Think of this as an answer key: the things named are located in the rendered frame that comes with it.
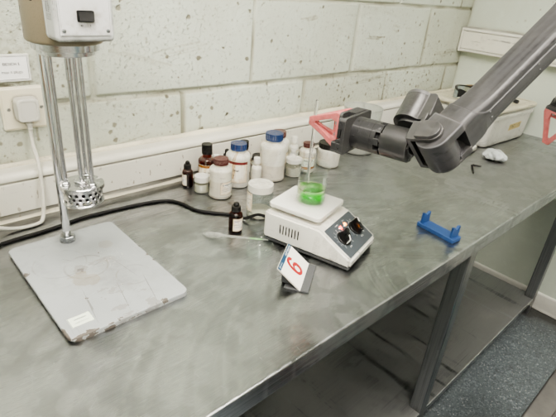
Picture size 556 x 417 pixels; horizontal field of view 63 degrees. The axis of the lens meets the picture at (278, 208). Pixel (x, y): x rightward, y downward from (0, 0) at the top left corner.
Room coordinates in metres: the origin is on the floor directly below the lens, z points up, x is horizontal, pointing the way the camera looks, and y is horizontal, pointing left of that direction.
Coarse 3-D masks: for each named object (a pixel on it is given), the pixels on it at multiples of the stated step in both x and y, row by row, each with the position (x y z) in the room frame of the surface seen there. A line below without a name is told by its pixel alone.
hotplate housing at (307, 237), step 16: (272, 208) 0.84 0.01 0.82; (272, 224) 0.82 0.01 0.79; (288, 224) 0.81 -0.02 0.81; (304, 224) 0.79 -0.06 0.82; (320, 224) 0.79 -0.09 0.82; (272, 240) 0.83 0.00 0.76; (288, 240) 0.80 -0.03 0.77; (304, 240) 0.79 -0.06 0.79; (320, 240) 0.77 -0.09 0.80; (368, 240) 0.83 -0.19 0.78; (320, 256) 0.77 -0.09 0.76; (336, 256) 0.75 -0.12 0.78; (352, 256) 0.76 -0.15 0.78
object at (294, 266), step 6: (294, 252) 0.75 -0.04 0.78; (288, 258) 0.72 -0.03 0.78; (294, 258) 0.73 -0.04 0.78; (300, 258) 0.75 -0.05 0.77; (288, 264) 0.70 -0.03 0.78; (294, 264) 0.71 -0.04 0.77; (300, 264) 0.73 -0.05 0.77; (282, 270) 0.68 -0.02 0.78; (288, 270) 0.69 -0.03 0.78; (294, 270) 0.70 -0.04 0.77; (300, 270) 0.71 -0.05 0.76; (288, 276) 0.67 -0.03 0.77; (294, 276) 0.68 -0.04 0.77; (300, 276) 0.70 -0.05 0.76; (294, 282) 0.67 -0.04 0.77
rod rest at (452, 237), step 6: (426, 216) 0.97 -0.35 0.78; (420, 222) 0.96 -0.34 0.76; (426, 222) 0.97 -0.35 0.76; (432, 222) 0.97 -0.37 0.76; (426, 228) 0.95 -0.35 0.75; (432, 228) 0.94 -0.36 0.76; (438, 228) 0.94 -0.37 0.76; (444, 228) 0.94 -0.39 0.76; (456, 228) 0.91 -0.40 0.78; (438, 234) 0.92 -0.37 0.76; (444, 234) 0.92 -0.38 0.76; (450, 234) 0.90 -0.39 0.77; (456, 234) 0.91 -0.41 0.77; (450, 240) 0.90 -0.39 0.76; (456, 240) 0.90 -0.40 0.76
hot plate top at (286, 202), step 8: (288, 192) 0.89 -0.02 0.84; (272, 200) 0.84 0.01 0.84; (280, 200) 0.85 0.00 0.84; (288, 200) 0.85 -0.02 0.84; (328, 200) 0.87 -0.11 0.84; (336, 200) 0.87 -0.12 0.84; (280, 208) 0.82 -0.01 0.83; (288, 208) 0.81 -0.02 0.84; (296, 208) 0.82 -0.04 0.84; (304, 208) 0.82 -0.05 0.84; (312, 208) 0.82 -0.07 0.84; (320, 208) 0.83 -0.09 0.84; (328, 208) 0.83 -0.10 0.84; (336, 208) 0.84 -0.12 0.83; (304, 216) 0.79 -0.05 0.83; (312, 216) 0.79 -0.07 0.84; (320, 216) 0.79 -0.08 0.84
